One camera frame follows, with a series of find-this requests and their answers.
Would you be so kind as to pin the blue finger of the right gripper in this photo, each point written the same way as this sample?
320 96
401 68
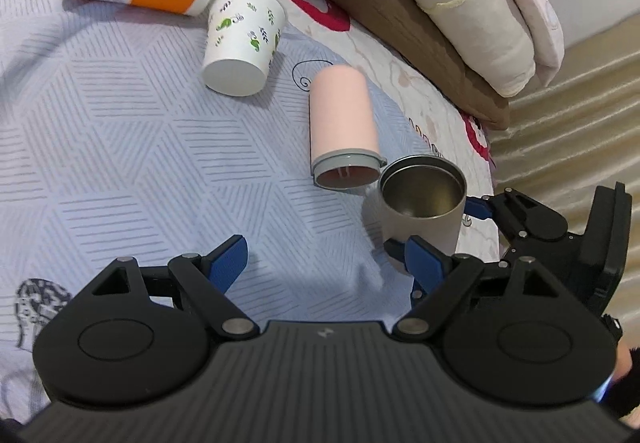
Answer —
477 207
395 251

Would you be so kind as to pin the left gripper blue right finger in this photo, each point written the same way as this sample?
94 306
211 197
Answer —
445 279

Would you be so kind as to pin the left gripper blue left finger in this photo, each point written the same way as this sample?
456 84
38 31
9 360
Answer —
203 281

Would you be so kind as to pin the grey metal cup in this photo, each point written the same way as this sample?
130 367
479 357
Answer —
422 195

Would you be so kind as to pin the pink cup with grey lid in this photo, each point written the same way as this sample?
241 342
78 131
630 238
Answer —
344 150

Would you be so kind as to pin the white paper cup green print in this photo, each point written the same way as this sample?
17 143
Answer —
242 39

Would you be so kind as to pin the cartoon bear bed sheet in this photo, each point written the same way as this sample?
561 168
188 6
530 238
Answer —
285 218

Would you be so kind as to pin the beige curtain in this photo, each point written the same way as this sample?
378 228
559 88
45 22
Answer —
574 147

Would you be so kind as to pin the light blue patterned mat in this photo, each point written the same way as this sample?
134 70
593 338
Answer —
112 145

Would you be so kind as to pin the brown pillow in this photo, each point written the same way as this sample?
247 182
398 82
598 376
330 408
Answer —
403 26

